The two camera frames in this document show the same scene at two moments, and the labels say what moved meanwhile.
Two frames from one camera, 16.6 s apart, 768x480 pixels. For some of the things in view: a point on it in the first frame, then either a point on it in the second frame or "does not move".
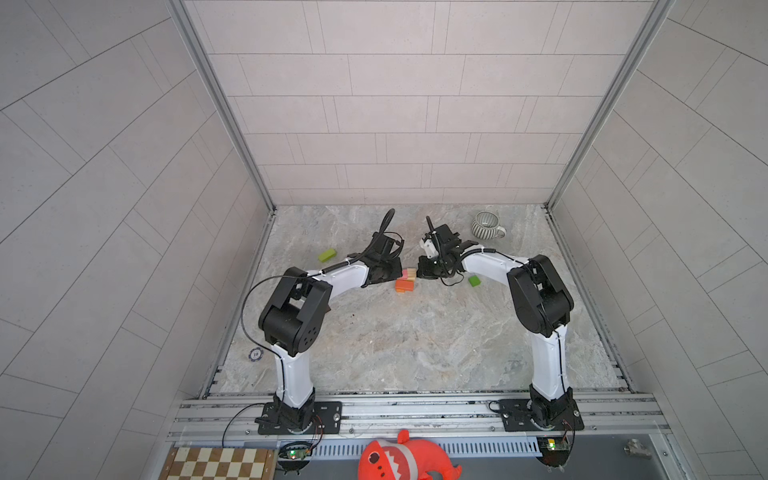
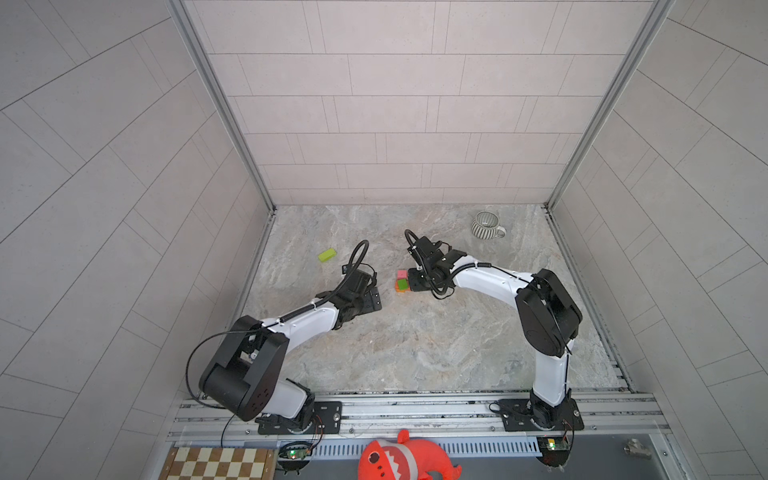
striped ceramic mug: (486, 226) does not move
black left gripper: (396, 270) → (367, 305)
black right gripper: (423, 271) → (413, 284)
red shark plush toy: (404, 459) does not move
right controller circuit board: (554, 450) does not move
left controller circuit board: (294, 455) does not move
